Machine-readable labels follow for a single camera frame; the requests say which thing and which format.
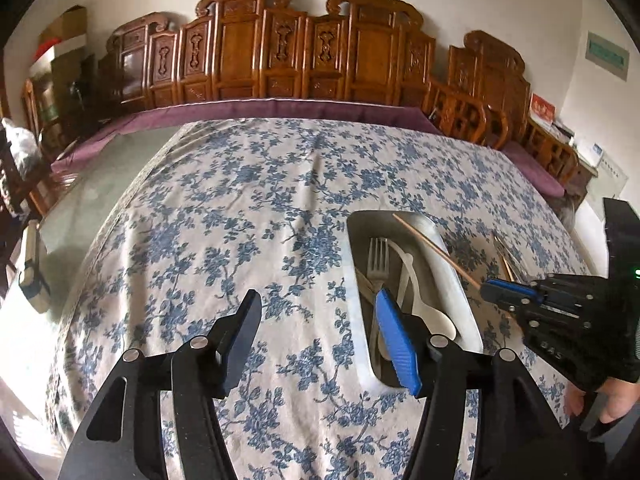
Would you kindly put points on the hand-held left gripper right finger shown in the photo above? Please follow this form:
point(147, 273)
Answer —
point(397, 345)

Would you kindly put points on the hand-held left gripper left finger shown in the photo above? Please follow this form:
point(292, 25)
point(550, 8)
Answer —
point(245, 330)

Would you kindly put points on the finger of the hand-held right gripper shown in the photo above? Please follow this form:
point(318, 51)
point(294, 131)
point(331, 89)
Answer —
point(500, 287)
point(515, 306)

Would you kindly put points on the metal tray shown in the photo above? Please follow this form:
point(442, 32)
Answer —
point(360, 350)

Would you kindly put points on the metal spoon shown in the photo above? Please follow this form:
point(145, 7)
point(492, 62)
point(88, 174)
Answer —
point(502, 245)

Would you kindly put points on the white plastic spoon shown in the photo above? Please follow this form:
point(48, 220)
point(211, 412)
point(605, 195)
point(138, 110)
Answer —
point(437, 320)

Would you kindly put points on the metal fork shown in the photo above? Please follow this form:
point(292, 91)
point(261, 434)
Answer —
point(377, 260)

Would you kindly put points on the person's right hand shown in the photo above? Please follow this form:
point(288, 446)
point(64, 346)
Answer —
point(617, 397)

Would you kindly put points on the purple armchair cushion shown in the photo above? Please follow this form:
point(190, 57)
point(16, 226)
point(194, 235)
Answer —
point(535, 167)

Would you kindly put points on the blue floral tablecloth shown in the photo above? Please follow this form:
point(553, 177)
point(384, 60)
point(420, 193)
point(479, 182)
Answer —
point(225, 200)

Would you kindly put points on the wooden side table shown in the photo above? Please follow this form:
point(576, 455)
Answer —
point(582, 172)

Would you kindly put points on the red gift box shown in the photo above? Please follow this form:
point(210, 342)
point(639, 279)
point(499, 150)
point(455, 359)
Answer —
point(541, 107)

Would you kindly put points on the carved wooden armchair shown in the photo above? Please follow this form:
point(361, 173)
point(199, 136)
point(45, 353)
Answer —
point(485, 75)

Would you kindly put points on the purple sofa cushion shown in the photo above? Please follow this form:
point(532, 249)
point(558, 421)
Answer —
point(250, 109)

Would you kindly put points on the small bottle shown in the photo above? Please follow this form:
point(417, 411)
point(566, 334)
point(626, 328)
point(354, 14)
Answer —
point(32, 265)

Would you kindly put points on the wooden chair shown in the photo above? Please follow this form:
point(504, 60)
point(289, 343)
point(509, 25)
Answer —
point(15, 187)

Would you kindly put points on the carved wooden sofa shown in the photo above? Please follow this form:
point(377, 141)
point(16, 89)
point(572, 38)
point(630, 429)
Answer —
point(240, 45)

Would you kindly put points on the clear plastic bag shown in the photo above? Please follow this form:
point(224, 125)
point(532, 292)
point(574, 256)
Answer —
point(20, 145)

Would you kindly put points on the wooden cabinet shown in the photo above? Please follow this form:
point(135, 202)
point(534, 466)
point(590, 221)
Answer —
point(65, 92)

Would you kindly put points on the red decoration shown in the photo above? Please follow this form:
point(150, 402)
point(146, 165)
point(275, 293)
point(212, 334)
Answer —
point(42, 52)

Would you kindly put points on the brown cardboard box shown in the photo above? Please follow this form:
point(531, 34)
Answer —
point(65, 25)

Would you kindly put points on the white wall panel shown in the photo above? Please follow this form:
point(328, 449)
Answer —
point(607, 185)

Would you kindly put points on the white wall intercom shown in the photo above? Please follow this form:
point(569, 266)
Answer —
point(597, 155)

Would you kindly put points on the green wall sign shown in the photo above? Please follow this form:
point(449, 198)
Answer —
point(607, 55)

